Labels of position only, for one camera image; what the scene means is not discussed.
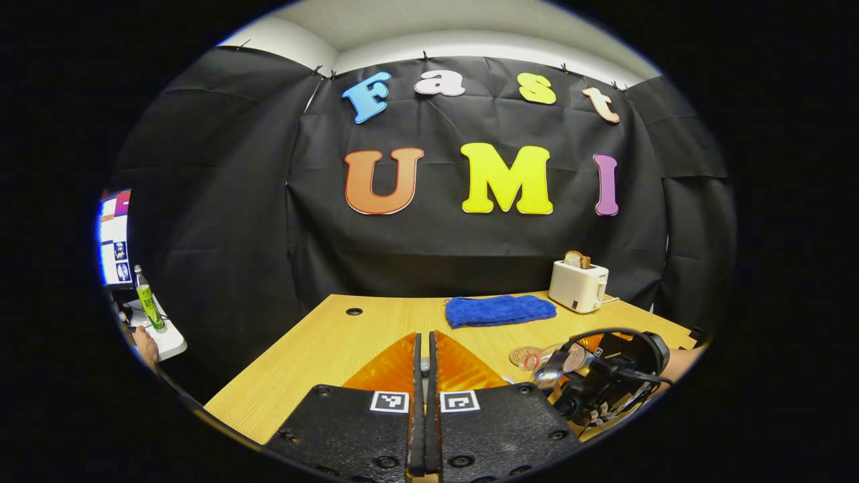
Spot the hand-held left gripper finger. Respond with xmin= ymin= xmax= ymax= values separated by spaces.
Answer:
xmin=425 ymin=330 xmax=585 ymax=483
xmin=264 ymin=332 xmax=425 ymax=483

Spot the clear water bottle red ring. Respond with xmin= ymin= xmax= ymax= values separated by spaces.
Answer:
xmin=520 ymin=342 xmax=595 ymax=390

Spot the green drink bottle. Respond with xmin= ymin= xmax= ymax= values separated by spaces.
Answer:
xmin=133 ymin=264 xmax=166 ymax=333

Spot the white toaster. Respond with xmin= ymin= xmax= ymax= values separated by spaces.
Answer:
xmin=548 ymin=260 xmax=610 ymax=314

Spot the blue towel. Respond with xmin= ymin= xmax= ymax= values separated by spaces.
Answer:
xmin=445 ymin=294 xmax=558 ymax=329

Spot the black backdrop cloth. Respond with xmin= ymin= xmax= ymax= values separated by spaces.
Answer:
xmin=111 ymin=46 xmax=738 ymax=403

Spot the white side table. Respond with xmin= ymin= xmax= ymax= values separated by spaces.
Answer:
xmin=124 ymin=295 xmax=189 ymax=363

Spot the computer monitor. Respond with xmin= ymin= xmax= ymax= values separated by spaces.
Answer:
xmin=98 ymin=189 xmax=133 ymax=288

